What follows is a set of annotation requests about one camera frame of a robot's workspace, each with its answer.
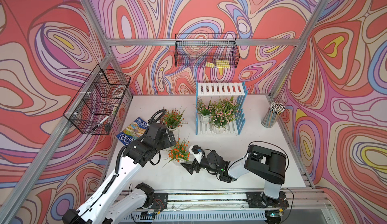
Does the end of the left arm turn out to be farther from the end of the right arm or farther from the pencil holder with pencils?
the pencil holder with pencils

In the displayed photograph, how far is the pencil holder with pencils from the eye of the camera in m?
0.90

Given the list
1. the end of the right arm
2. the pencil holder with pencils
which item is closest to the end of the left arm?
the end of the right arm
